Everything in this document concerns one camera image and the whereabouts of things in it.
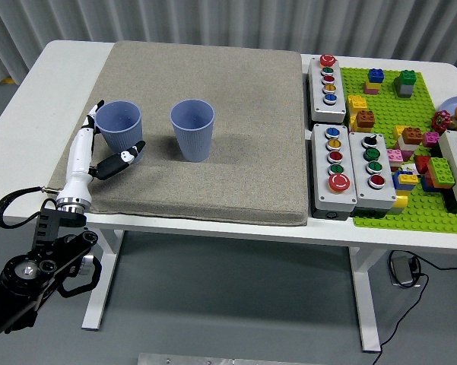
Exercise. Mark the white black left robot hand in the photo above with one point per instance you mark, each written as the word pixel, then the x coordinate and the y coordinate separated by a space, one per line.
pixel 80 167

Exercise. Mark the blue ribbed plastic cup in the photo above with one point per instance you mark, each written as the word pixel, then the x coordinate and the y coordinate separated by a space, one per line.
pixel 118 121
pixel 192 121

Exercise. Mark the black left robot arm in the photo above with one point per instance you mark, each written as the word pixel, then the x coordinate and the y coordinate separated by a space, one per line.
pixel 49 258

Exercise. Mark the white table leg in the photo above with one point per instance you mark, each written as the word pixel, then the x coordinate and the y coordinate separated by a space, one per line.
pixel 365 296
pixel 104 296

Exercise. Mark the grey-brown fabric mat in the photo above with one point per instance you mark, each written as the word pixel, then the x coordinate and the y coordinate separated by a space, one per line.
pixel 232 152

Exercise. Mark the grey pleated curtain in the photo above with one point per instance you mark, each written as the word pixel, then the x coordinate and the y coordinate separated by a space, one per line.
pixel 213 19

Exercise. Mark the five-button control box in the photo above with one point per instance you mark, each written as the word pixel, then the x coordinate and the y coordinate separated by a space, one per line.
pixel 323 194
pixel 319 110

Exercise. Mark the brown toy brick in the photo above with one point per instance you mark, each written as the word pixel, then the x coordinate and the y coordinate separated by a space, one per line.
pixel 365 119

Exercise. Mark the blue yellow pink brick stack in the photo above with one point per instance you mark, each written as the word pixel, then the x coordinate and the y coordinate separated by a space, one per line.
pixel 376 75

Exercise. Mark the green toy brick baseplate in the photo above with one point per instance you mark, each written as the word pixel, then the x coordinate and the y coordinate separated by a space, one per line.
pixel 388 110

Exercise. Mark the yellow toy brick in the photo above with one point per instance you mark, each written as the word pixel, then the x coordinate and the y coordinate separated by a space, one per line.
pixel 401 199

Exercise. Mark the brown white yellow brick stack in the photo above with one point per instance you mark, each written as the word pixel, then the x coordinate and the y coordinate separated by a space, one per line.
pixel 411 136

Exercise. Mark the green grey brick stack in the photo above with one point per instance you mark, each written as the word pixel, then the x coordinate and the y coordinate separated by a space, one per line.
pixel 406 89

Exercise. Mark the grey power adapter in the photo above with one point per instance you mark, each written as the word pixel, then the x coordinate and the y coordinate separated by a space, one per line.
pixel 401 270

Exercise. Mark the red toy brick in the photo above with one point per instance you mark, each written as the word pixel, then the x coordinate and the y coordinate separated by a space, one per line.
pixel 422 164

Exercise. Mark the pink toy brick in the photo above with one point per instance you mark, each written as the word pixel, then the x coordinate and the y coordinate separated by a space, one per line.
pixel 430 140

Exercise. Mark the green orange brick stack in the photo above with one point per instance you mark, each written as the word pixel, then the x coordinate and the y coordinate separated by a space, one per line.
pixel 441 171

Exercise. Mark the red valve handwheel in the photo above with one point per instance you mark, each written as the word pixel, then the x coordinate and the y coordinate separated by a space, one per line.
pixel 441 121

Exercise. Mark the grey button control box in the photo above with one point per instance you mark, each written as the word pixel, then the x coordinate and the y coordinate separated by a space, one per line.
pixel 450 152

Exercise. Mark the light blue plate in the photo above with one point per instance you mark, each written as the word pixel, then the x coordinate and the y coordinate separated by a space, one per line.
pixel 450 103

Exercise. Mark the four-button box with switch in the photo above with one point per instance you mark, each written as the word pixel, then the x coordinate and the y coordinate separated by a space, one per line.
pixel 380 197

